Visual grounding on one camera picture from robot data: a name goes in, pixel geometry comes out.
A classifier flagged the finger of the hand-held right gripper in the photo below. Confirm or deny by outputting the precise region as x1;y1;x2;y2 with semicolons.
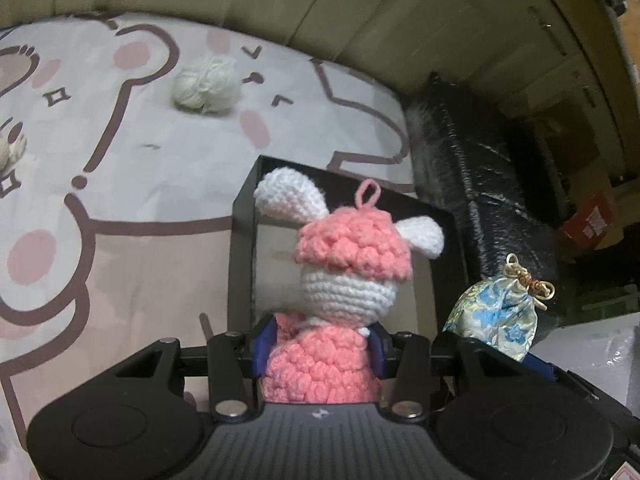
520;351;602;404

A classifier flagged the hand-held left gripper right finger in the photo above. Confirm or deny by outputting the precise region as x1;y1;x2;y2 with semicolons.
369;326;504;417

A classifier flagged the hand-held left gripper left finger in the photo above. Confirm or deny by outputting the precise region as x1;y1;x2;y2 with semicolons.
102;314;276;419

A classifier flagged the blue floral brocade pouch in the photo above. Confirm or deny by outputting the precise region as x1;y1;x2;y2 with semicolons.
442;253;556;364

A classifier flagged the pink and white crochet bunny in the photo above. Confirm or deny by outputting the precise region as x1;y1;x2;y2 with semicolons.
253;167;445;406

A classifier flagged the black box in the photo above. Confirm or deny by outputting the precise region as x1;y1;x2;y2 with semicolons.
226;155;471;357

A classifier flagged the white yarn ball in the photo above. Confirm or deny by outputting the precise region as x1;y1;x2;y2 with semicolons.
171;55;240;115

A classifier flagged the white foam block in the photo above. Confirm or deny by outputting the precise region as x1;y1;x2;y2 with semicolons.
535;310;640;406

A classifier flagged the red carton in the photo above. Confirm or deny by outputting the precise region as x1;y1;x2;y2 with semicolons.
560;190;623;253

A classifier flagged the black bubble wrap package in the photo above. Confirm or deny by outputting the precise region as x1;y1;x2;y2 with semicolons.
402;72;573;321

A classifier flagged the printed bear blanket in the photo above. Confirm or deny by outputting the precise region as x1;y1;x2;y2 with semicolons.
0;10;418;480

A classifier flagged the cardboard box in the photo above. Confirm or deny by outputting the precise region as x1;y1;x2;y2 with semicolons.
530;105;612;196

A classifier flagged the beige yarn bundle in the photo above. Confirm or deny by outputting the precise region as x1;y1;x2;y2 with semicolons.
0;122;28;173

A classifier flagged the cream wardrobe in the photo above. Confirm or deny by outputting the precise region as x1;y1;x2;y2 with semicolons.
0;0;621;116

